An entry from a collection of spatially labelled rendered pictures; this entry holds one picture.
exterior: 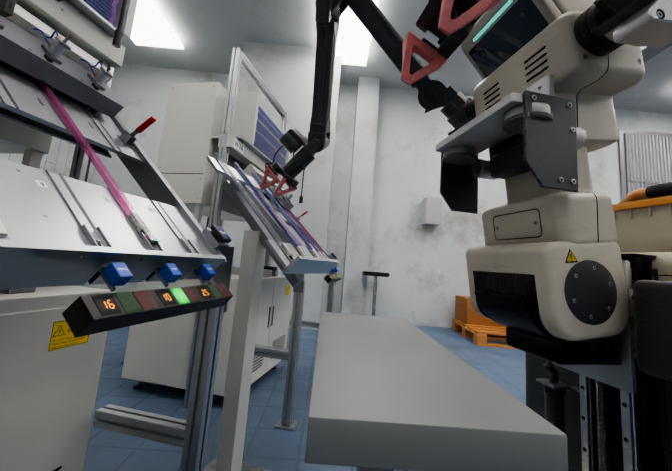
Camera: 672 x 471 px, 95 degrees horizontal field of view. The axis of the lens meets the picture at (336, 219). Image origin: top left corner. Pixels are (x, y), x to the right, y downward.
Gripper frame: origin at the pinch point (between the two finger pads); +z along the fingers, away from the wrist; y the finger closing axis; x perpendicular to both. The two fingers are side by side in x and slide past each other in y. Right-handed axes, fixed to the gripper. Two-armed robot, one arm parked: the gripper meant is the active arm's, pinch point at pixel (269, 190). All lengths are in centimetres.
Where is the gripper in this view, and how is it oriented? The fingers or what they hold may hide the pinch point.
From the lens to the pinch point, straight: 111.7
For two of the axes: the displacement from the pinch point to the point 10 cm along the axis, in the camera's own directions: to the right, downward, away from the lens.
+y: -3.2, -1.6, -9.4
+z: -7.4, 6.6, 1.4
